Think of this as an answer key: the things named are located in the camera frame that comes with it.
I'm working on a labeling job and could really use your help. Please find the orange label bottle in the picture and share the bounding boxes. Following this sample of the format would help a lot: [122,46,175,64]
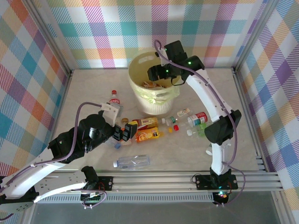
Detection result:
[142,80,162,89]

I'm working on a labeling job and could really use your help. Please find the orange juice bottle yellow cap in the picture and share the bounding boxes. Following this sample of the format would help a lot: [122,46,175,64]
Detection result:
[135,127,164,143]

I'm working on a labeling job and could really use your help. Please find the clear water bottle blue cap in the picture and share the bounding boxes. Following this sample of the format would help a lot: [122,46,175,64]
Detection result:
[105,137,122,150]

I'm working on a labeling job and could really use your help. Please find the amber tea bottle yellow label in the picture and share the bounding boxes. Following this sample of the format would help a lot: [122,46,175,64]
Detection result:
[131,116,159,129]

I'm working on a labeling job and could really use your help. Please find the cola bottle red cap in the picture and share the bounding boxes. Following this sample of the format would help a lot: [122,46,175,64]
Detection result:
[109,90,122,112]

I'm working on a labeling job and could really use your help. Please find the large clear water bottle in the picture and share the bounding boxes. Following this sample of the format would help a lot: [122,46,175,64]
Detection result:
[113,154,151,169]

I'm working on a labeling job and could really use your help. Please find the red white label bottle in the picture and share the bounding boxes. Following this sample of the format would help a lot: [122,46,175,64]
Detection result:
[187,112,208,128]

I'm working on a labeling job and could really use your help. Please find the yellow-green bin liner bag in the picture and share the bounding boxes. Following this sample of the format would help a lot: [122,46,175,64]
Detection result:
[128,53,181,106]

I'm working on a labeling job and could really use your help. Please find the cream plastic waste bin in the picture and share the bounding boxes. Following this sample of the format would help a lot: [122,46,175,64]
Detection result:
[128,52,181,115]

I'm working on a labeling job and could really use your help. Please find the green terminal circuit board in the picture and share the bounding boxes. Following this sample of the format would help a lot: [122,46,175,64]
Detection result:
[80,192,103,206]

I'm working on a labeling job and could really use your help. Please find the circuit board with lit LEDs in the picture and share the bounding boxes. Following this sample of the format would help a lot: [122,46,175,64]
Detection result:
[212,190,231,206]

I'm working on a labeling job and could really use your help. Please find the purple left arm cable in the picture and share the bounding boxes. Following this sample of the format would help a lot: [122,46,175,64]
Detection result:
[0,101,103,221]

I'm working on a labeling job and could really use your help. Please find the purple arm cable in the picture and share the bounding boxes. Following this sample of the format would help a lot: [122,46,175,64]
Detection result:
[0,101,103,221]
[154,40,246,207]

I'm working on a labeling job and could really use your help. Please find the aluminium side rail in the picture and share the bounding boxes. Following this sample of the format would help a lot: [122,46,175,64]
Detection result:
[50,70,73,140]
[232,69,269,173]

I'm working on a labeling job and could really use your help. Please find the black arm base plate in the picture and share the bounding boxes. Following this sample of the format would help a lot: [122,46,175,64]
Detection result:
[97,176,114,191]
[195,175,238,190]

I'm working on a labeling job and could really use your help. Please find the wide aluminium base rail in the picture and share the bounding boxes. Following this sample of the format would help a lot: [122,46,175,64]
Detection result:
[50,170,282,192]

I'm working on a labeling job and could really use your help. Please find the grey slotted cable duct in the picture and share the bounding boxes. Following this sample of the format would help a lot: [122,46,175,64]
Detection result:
[37,195,215,203]

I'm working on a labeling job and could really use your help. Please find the aluminium corner post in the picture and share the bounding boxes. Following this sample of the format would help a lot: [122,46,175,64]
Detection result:
[231,0,285,74]
[23,0,73,75]

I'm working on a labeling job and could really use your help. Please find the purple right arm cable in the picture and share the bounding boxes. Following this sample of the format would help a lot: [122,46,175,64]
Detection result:
[154,40,246,207]

